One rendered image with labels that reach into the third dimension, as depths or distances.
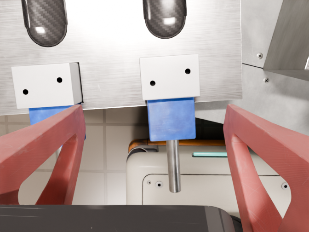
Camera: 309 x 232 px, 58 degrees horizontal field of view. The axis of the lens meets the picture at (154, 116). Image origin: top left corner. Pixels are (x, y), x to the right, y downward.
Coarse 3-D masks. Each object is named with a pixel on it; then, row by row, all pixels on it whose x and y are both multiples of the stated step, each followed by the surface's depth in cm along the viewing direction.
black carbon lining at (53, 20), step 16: (32, 0) 25; (48, 0) 25; (64, 0) 25; (144, 0) 25; (160, 0) 26; (176, 0) 25; (32, 16) 26; (48, 16) 26; (64, 16) 25; (144, 16) 25; (160, 16) 26; (176, 16) 26; (32, 32) 26; (48, 32) 26; (64, 32) 25; (160, 32) 26; (176, 32) 26
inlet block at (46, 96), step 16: (48, 64) 23; (64, 64) 23; (16, 80) 23; (32, 80) 23; (48, 80) 23; (64, 80) 23; (80, 80) 26; (16, 96) 24; (32, 96) 24; (48, 96) 24; (64, 96) 24; (80, 96) 26; (32, 112) 25; (48, 112) 25
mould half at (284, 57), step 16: (288, 0) 29; (304, 0) 25; (288, 16) 28; (304, 16) 25; (288, 32) 27; (304, 32) 24; (272, 48) 30; (288, 48) 26; (304, 48) 23; (272, 64) 29; (288, 64) 25; (304, 64) 23; (304, 80) 31
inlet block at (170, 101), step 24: (144, 72) 23; (168, 72) 23; (192, 72) 23; (144, 96) 24; (168, 96) 24; (192, 96) 24; (168, 120) 25; (192, 120) 25; (168, 144) 27; (168, 168) 27
